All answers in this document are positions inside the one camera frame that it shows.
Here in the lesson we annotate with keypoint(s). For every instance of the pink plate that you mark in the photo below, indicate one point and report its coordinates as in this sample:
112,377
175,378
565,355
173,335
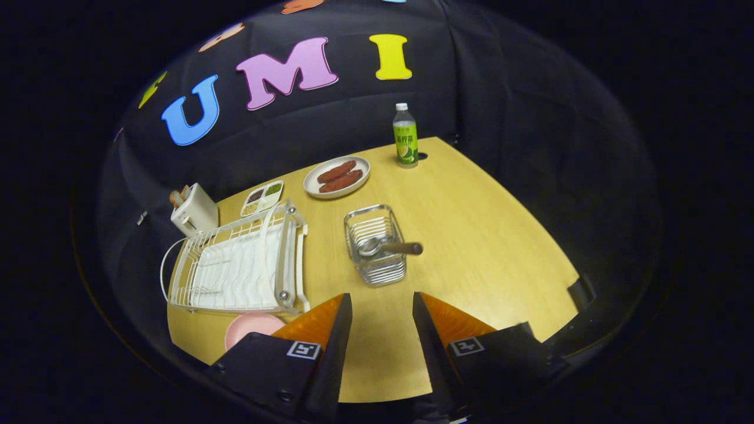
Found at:
250,327

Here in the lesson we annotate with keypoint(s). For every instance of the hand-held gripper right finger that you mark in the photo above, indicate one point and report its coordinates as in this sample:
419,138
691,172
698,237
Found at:
427,347

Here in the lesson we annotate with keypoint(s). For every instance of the white toaster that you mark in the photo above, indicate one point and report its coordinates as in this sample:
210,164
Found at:
197,212

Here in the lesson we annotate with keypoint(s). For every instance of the black clamp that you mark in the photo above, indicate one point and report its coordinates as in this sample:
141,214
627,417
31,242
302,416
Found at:
582,291

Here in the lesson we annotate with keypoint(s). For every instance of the green label drink bottle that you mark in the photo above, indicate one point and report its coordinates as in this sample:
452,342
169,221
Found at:
406,141

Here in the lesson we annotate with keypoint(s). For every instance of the black backdrop cloth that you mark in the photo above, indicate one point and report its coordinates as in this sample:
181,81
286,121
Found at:
518,118

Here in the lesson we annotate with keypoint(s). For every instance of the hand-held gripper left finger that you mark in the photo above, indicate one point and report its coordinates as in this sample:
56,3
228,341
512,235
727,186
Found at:
339,353

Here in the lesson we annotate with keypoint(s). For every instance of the white oval sausage dish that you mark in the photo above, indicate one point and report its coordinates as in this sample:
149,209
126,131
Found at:
312,187

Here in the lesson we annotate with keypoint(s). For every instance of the red-brown sausage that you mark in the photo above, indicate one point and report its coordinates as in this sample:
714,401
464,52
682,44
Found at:
341,181
337,171

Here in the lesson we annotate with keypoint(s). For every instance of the white divided grain dish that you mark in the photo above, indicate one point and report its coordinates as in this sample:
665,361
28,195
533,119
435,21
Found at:
262,199

